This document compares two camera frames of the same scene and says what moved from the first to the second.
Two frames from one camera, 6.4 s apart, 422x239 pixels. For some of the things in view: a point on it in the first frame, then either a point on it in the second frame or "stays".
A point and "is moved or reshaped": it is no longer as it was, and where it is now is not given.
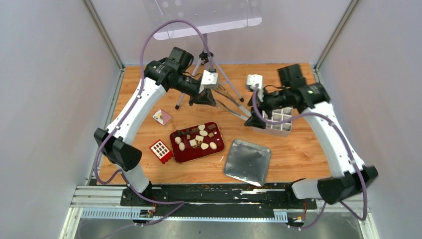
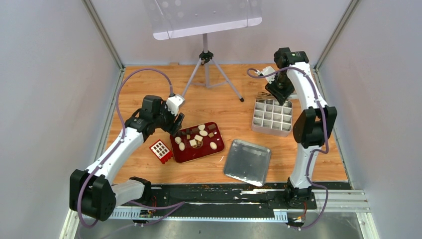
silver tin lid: [248, 162] stays
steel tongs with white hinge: [245, 113] is moved or reshaped
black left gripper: [200, 96] -> [176, 122]
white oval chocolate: [181, 146] stays
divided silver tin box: [282, 130] stays
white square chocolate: [199, 138] stays
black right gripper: [258, 113] -> [278, 91]
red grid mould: [161, 151] stays
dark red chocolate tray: [196, 142] stays
